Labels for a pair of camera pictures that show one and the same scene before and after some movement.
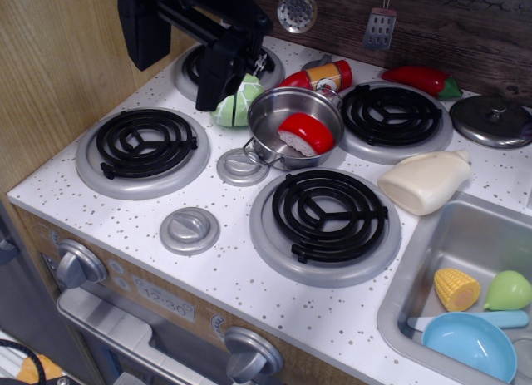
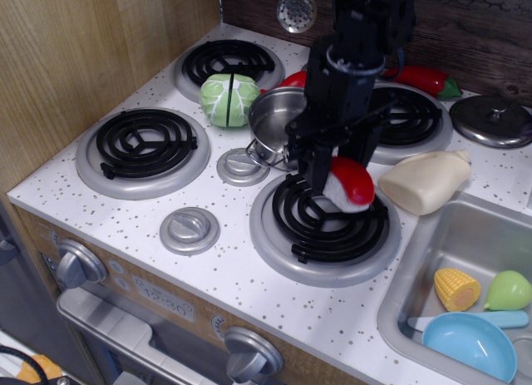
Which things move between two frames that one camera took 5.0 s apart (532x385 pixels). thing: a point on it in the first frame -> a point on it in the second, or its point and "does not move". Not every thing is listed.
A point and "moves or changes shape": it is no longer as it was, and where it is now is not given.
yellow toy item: (28, 372) does not move
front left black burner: (143, 153) does not move
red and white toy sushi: (306, 134) moves or changes shape
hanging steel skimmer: (297, 12) does not move
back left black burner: (185, 70) does not move
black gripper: (234, 51) -> (340, 109)
